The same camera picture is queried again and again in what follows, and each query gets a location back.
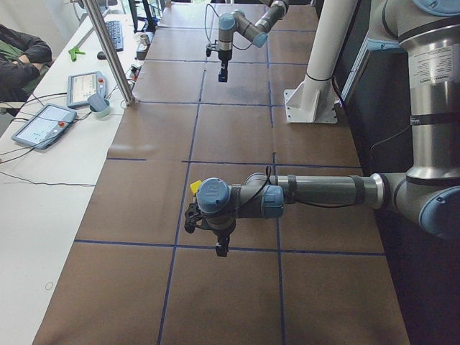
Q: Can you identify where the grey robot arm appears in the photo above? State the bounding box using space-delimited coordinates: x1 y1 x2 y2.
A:
206 1 289 82
184 1 459 257

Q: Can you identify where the far teach pendant tablet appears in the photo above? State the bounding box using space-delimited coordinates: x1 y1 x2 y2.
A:
66 71 106 109

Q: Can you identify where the blue wooden block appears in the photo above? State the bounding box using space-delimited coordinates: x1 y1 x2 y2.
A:
218 70 228 83

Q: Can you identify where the teach pendant tablet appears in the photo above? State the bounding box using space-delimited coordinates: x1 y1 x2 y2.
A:
66 71 106 109
11 103 77 150

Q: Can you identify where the black keyboard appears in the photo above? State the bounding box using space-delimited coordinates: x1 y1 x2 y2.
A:
105 20 124 52

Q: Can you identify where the yellow wooden block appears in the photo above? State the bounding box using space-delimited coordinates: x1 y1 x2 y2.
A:
190 180 202 195

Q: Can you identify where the seated person dark jacket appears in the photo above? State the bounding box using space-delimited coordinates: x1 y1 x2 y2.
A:
1 25 52 116

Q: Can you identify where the orange black connector box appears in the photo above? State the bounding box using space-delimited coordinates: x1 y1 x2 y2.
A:
129 65 142 81

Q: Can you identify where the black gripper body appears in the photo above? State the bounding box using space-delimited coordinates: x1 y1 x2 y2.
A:
218 50 232 65
213 227 234 245

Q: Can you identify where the green plastic clamp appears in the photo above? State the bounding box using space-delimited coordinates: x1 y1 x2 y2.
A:
68 46 85 62

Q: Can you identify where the near teach pendant tablet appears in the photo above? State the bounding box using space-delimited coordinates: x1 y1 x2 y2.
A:
11 103 77 150

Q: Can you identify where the silver metal cylinder weight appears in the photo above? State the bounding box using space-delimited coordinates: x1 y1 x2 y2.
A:
139 34 150 46

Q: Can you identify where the aluminium frame post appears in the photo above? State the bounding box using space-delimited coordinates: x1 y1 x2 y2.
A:
82 0 135 106

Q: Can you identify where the black computer mouse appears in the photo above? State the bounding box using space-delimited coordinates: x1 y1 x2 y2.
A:
96 51 106 60

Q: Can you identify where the white camera post with base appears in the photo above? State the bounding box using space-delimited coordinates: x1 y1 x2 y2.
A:
285 1 346 124

